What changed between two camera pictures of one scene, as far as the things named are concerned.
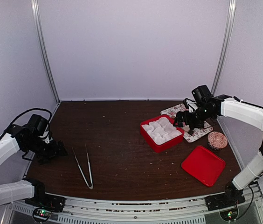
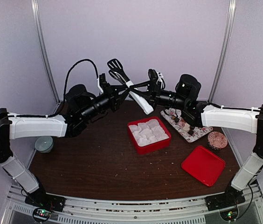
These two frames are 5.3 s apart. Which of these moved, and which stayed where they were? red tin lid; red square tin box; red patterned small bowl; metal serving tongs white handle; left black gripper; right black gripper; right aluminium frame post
Moved: red square tin box; left black gripper; metal serving tongs white handle; right black gripper
Stayed: red tin lid; red patterned small bowl; right aluminium frame post
